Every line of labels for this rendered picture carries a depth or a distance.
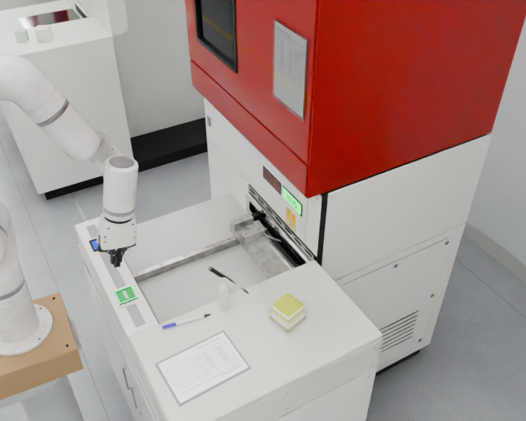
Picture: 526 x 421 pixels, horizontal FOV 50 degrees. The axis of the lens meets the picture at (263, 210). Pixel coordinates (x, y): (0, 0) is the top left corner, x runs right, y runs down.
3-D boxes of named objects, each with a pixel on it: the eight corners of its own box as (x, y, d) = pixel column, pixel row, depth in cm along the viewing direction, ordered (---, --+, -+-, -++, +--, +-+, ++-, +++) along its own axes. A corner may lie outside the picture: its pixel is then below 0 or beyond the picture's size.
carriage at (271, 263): (248, 223, 213) (248, 217, 211) (300, 286, 188) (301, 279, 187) (229, 230, 210) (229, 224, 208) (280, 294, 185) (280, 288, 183)
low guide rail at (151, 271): (256, 233, 213) (256, 226, 211) (259, 236, 212) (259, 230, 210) (128, 281, 194) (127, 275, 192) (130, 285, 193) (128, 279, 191)
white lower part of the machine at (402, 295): (329, 251, 325) (341, 126, 273) (427, 355, 270) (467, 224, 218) (217, 296, 298) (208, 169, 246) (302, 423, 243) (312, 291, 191)
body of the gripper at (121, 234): (132, 200, 157) (130, 233, 163) (95, 206, 151) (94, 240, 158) (142, 216, 152) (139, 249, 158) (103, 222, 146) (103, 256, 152)
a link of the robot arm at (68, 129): (33, 99, 139) (109, 180, 159) (33, 129, 127) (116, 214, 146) (63, 78, 138) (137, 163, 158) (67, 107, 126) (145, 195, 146)
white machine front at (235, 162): (214, 166, 247) (208, 82, 221) (319, 287, 192) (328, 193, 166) (207, 169, 245) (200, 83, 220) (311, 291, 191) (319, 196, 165)
